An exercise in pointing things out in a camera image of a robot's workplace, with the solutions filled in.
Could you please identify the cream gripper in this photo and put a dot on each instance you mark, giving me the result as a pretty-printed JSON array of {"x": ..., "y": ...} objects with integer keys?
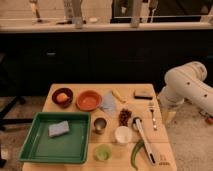
[{"x": 168, "y": 111}]

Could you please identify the black and tan eraser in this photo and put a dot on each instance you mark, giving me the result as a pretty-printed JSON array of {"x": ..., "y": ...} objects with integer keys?
[{"x": 139, "y": 94}]

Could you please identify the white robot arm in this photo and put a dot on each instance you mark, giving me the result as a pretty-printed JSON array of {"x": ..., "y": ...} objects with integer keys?
[{"x": 185, "y": 82}]

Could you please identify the green plastic tray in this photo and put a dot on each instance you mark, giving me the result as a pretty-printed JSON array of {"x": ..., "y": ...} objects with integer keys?
[{"x": 69, "y": 148}]

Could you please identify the red grape bunch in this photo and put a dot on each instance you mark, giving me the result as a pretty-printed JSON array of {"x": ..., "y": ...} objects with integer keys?
[{"x": 124, "y": 116}]

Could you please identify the green chili pepper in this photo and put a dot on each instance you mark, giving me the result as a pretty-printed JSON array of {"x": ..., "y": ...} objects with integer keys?
[{"x": 135, "y": 150}]

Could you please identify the white cup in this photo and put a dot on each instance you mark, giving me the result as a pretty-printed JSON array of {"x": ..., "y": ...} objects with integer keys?
[{"x": 123, "y": 135}]

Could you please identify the yellow banana piece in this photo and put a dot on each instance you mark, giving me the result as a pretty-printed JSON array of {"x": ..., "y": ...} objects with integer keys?
[{"x": 118, "y": 96}]

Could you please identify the grey cloth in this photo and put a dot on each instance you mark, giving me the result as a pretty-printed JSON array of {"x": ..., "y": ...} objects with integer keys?
[{"x": 108, "y": 104}]

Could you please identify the small metal cup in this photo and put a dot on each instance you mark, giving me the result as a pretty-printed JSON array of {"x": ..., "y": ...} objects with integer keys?
[{"x": 100, "y": 125}]

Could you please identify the green plastic cup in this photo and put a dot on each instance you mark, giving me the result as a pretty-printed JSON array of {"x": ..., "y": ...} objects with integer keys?
[{"x": 102, "y": 152}]

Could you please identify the orange plastic bowl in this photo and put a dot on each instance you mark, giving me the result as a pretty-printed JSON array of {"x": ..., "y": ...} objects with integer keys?
[{"x": 88, "y": 100}]

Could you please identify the dark red bowl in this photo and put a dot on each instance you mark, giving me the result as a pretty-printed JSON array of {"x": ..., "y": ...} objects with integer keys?
[{"x": 68, "y": 92}]

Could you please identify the orange fruit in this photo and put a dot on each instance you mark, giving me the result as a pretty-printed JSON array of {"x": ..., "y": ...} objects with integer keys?
[{"x": 61, "y": 97}]

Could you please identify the blue sponge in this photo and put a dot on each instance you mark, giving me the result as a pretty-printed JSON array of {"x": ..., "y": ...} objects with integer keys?
[{"x": 58, "y": 129}]

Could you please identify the black office chair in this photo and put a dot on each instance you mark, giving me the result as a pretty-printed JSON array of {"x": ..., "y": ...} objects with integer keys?
[{"x": 10, "y": 105}]

